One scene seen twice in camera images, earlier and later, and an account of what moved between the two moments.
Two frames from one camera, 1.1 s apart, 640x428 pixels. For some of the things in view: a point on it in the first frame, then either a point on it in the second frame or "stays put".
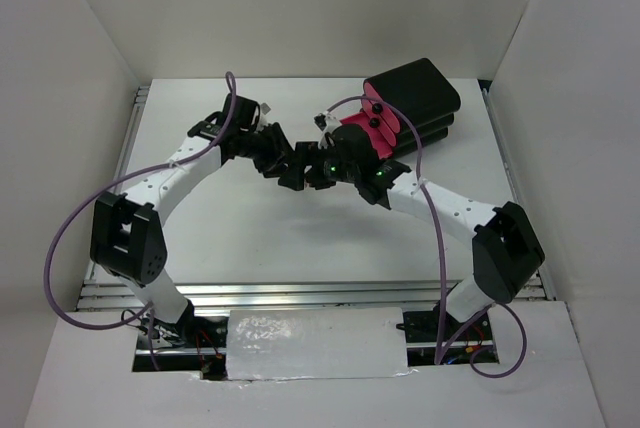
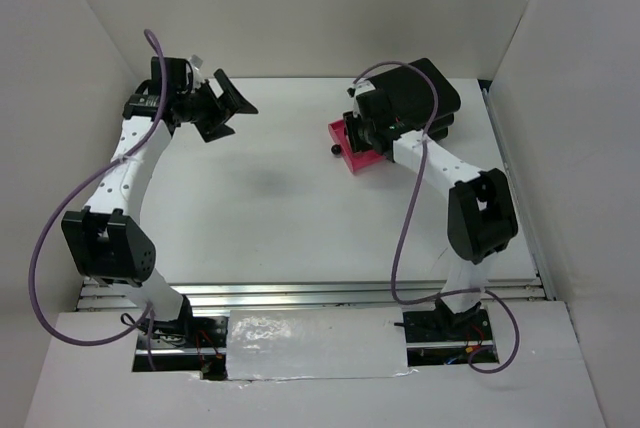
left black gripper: [280, 150] to [219, 115]
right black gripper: [307, 154] to [352, 124]
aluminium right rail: [486, 94] stays put
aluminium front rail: [294, 296] stays put
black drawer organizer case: [429, 98] stays put
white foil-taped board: [269, 344] stays put
